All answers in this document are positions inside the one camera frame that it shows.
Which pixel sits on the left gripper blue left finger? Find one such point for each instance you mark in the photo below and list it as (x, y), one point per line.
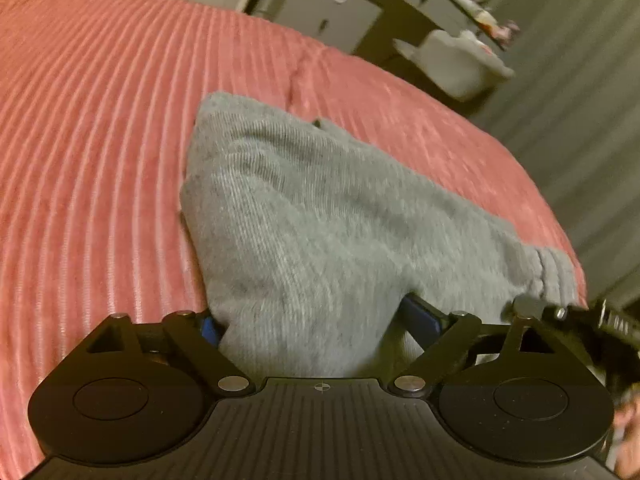
(195, 339)

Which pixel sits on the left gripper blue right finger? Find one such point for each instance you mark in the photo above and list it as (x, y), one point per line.
(446, 341)

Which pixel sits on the grey sweatpants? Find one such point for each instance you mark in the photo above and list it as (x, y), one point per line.
(308, 239)

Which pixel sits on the person's right hand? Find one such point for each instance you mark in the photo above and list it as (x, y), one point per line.
(626, 421)

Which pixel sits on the red ribbed bedspread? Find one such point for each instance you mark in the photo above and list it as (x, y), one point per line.
(98, 101)

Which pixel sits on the white upholstered chair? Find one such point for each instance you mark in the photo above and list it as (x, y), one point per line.
(461, 66)

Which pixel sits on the grey vanity desk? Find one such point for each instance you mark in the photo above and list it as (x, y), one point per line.
(430, 5)

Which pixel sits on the grey bedside cabinet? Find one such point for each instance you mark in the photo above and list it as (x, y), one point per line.
(341, 24)

